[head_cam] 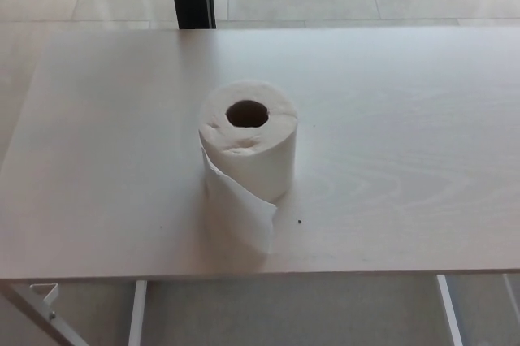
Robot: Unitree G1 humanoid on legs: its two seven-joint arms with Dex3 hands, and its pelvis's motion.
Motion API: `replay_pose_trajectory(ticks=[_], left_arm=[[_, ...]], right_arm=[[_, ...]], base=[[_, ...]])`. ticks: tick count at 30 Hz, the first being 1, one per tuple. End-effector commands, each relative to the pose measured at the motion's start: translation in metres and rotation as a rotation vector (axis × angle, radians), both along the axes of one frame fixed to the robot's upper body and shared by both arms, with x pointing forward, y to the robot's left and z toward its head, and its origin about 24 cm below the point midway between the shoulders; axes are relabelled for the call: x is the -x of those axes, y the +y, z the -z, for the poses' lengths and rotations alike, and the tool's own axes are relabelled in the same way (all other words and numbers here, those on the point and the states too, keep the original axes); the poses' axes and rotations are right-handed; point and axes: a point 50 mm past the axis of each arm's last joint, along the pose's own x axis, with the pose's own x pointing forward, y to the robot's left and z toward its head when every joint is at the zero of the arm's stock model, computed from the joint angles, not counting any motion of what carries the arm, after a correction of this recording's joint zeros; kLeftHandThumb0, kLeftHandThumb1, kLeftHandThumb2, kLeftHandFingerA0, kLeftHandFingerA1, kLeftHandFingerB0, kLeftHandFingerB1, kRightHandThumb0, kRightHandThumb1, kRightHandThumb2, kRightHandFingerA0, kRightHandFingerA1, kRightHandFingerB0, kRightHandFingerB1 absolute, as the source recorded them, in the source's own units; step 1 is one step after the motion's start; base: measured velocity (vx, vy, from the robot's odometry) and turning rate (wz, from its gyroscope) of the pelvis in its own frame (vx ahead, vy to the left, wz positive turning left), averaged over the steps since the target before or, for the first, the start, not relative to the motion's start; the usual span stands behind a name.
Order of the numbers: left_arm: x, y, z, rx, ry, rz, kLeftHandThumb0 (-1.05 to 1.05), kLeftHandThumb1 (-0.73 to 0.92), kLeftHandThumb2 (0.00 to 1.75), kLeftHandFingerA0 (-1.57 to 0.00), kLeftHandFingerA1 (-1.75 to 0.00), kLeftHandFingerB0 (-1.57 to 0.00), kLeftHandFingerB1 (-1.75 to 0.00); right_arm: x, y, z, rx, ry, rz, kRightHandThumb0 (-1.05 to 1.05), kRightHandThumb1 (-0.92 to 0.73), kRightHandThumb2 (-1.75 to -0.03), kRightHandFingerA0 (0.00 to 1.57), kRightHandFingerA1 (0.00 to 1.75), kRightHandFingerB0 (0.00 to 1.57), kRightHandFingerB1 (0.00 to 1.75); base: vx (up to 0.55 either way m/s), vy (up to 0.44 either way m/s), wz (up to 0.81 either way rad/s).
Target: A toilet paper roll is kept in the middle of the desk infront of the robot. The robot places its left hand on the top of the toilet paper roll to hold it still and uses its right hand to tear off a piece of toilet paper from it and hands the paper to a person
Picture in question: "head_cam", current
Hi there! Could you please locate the white toilet paper roll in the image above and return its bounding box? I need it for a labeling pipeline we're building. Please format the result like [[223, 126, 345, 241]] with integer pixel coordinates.
[[197, 80, 301, 256]]

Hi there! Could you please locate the white metal table leg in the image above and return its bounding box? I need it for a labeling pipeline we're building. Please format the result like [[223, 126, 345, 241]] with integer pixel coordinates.
[[501, 273, 520, 313], [128, 279, 148, 346], [435, 275, 465, 346]]

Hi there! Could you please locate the white diagonal table brace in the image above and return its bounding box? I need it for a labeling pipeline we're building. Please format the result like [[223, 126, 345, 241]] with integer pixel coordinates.
[[0, 280, 89, 346]]

